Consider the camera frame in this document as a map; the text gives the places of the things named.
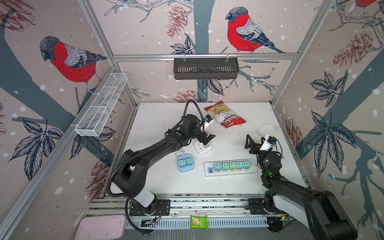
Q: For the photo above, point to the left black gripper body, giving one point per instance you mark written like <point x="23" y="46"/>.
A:
<point x="200" y="135"/>

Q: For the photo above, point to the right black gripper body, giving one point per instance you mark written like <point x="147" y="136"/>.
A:
<point x="261" y="156"/>

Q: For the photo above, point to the white square socket cube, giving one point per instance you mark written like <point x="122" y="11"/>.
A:
<point x="201" y="148"/>

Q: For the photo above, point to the light green charger plug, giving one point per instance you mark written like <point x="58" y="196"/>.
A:
<point x="247" y="164"/>

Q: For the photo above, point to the teal charger plug front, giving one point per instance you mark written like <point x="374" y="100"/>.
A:
<point x="240" y="165"/>

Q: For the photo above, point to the teal charger plug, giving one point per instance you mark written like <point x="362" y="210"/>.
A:
<point x="189" y="161"/>
<point x="218" y="166"/>
<point x="240" y="165"/>
<point x="182" y="163"/>

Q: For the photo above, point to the blue square socket cube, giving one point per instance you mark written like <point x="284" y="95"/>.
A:
<point x="186" y="168"/>

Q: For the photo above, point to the white multicolour power strip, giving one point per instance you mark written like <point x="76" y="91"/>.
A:
<point x="210" y="172"/>

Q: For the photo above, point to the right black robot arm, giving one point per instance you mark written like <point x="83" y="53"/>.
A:
<point x="320" y="212"/>

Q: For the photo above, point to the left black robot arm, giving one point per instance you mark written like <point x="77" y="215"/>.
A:
<point x="129" y="178"/>

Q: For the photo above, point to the red white chips bag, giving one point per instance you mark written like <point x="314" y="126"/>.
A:
<point x="224" y="115"/>

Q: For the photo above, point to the green snack packet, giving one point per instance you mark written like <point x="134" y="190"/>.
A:
<point x="199" y="222"/>

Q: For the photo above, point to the pink tray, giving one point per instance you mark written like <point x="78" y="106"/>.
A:
<point x="101" y="228"/>

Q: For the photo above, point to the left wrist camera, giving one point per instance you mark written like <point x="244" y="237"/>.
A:
<point x="207" y="121"/>

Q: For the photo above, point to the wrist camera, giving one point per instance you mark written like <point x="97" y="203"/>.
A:
<point x="268" y="143"/>
<point x="207" y="121"/>

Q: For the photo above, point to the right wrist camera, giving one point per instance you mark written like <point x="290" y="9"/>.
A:
<point x="268" y="143"/>

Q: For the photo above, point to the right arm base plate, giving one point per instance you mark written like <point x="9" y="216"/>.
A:
<point x="256" y="206"/>

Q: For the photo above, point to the black hanging wire basket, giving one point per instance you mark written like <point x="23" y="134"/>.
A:
<point x="206" y="68"/>

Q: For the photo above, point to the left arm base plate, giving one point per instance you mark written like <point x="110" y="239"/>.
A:
<point x="162" y="207"/>

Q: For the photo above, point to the white mesh wall shelf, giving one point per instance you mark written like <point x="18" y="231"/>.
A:
<point x="94" y="120"/>

